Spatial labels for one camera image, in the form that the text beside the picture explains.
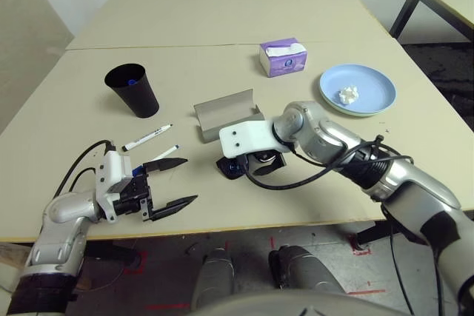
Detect white marker blue cap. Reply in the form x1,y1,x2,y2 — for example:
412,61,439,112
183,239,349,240
131,143,181,178

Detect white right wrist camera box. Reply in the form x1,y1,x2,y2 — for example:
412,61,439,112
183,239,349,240
218,121,284,158

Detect black table foot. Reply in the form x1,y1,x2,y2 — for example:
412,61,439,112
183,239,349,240
84,240,144,271
347,219,390,256

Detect grey robot torso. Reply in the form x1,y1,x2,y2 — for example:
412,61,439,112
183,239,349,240
188,289,412,316

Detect blue plastic plate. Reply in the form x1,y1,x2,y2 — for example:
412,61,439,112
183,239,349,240
318,63,398,115

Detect black plastic cup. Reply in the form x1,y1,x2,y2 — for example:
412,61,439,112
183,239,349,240
104,63,160,119

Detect grey left robot leg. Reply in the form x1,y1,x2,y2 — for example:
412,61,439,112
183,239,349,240
190,247,236,309

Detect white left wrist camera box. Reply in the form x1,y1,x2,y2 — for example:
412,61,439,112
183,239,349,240
96,151,133,224

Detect purple tissue box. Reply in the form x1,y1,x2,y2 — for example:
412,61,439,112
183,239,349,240
258,37,308,78

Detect grey glasses case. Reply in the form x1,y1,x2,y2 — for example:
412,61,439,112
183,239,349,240
193,88,266,144

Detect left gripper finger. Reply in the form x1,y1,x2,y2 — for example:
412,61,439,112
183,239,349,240
141,158,189,178
150,195,199,223

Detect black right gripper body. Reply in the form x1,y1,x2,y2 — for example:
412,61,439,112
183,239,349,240
244,149,287,169

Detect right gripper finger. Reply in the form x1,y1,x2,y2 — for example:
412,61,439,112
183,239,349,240
253,161,284,178

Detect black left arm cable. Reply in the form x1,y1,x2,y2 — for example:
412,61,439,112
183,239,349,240
53,139,116,198

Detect grey robot leg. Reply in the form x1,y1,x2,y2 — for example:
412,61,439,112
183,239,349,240
268,244,345,295
190,247,236,309

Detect white tissue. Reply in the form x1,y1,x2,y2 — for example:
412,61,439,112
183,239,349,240
337,85,359,105

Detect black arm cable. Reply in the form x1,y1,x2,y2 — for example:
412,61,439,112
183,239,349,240
244,134,445,316
53,139,116,198

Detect green plastic plate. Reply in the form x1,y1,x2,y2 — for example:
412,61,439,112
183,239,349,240
321,97,393,118

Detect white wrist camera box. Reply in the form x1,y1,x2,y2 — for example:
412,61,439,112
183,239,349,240
218,121,284,158
96,151,133,224

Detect beige side table black frame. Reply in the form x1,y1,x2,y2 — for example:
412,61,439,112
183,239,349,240
388,0,474,41

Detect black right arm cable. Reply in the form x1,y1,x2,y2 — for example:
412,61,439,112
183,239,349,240
244,134,445,316

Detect white marker black cap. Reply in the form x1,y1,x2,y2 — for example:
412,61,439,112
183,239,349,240
121,122,174,152

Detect black sunglasses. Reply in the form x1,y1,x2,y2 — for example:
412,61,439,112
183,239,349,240
215,151,287,181

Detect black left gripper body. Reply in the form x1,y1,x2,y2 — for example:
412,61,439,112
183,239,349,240
113,173,153,223

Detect grey right robot leg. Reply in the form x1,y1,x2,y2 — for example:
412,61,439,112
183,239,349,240
268,244,345,295

